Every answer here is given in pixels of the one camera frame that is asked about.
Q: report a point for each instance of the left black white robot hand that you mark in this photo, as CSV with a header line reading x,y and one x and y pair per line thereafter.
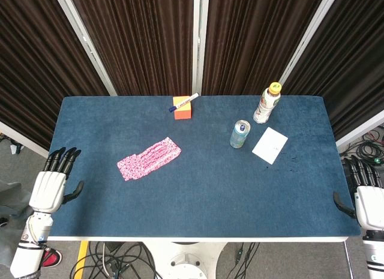
x,y
48,189

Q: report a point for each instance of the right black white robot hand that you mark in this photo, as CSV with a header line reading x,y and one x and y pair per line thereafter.
x,y
370,204

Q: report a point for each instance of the pink patterned cloth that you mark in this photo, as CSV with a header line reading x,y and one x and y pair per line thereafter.
x,y
150,157

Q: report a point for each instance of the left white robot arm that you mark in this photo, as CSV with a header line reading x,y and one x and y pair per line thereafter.
x,y
28,255

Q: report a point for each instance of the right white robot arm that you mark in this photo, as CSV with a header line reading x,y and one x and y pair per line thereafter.
x,y
375,255

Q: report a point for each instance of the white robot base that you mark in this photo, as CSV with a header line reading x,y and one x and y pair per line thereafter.
x,y
186,261

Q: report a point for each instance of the red shoe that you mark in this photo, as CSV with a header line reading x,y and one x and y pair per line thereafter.
x,y
52,258

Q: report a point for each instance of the white paper card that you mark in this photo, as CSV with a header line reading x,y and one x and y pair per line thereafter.
x,y
270,145

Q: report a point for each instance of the dark brown curtain panel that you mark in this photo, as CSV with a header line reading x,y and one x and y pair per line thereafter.
x,y
141,42
36,66
354,51
255,36

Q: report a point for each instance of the white bottle with yellow cap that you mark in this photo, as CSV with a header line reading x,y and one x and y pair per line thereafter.
x,y
265,106

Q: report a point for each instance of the light blue drink can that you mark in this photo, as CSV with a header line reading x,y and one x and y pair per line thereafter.
x,y
239,138

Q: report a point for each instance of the blue table mat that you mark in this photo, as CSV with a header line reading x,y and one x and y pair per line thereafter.
x,y
195,195

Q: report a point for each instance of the orange foam block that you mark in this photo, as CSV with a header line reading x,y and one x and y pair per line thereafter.
x,y
183,112

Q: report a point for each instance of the white marker with blue cap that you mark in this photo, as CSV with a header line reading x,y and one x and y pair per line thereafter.
x,y
183,102

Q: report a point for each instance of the white partition base rail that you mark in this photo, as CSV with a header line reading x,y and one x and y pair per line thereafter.
x,y
360,129
24,139

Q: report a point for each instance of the white partition post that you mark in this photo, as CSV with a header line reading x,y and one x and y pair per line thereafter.
x,y
307,36
200,36
87,45

